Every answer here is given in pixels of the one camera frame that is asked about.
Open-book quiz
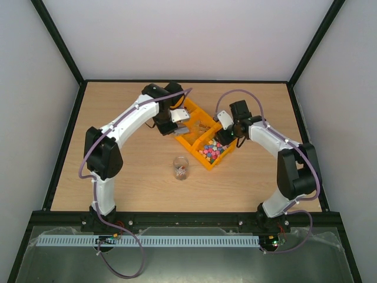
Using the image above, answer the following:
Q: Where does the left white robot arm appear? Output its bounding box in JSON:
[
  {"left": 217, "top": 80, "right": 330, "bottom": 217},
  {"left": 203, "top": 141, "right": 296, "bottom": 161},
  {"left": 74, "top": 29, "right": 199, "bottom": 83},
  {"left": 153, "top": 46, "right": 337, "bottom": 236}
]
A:
[{"left": 78, "top": 82, "right": 191, "bottom": 233}]

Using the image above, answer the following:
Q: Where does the grey slotted cable duct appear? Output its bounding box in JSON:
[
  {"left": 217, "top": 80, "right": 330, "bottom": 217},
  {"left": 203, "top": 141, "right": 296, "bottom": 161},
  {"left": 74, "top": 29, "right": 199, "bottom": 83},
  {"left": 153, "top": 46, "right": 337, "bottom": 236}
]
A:
[{"left": 36, "top": 235, "right": 260, "bottom": 248}]

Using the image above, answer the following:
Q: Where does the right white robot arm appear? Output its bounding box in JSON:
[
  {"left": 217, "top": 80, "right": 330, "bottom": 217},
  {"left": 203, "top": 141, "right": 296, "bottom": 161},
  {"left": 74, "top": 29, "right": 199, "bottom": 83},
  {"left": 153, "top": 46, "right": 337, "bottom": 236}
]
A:
[{"left": 214, "top": 100, "right": 321, "bottom": 231}]

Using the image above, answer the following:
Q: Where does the clear glass jar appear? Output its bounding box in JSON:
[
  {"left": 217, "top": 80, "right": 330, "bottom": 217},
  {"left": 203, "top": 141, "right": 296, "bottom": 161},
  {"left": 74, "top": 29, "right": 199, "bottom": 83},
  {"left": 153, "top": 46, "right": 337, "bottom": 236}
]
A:
[{"left": 173, "top": 156, "right": 189, "bottom": 180}]

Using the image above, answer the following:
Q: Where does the metal scoop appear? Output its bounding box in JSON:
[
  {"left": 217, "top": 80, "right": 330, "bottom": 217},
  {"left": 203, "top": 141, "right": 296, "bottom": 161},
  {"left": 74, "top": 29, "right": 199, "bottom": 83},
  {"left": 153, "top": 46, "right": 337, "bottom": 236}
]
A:
[{"left": 174, "top": 123, "right": 190, "bottom": 136}]

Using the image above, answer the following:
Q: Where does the black mounting rail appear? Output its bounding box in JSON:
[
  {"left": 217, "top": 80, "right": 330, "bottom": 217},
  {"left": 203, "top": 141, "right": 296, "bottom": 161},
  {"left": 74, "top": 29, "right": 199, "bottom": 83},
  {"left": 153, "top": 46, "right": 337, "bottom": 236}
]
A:
[{"left": 29, "top": 210, "right": 342, "bottom": 233}]

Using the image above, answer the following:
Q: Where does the yellow bin with lollipops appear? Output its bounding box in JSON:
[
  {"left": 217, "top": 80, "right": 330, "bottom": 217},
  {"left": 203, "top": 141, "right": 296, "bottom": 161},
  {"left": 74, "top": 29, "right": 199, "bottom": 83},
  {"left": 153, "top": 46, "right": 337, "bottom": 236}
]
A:
[{"left": 179, "top": 98, "right": 204, "bottom": 125}]

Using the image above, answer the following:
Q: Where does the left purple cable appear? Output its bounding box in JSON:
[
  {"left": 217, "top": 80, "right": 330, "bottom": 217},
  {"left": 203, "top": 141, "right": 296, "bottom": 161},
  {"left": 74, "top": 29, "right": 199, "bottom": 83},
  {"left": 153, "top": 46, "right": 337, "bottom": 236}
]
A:
[{"left": 78, "top": 87, "right": 193, "bottom": 278}]

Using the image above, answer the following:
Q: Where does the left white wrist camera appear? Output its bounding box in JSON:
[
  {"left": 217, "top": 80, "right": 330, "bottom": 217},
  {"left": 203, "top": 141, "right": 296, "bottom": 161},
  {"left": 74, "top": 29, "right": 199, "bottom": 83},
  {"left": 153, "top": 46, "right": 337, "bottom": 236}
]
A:
[{"left": 170, "top": 108, "right": 190, "bottom": 123}]

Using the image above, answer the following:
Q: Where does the yellow bin with star candies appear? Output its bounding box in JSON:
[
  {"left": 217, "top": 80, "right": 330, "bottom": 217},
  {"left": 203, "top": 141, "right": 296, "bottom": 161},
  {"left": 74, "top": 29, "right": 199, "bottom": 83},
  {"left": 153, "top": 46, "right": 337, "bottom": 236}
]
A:
[{"left": 190, "top": 129, "right": 237, "bottom": 171}]

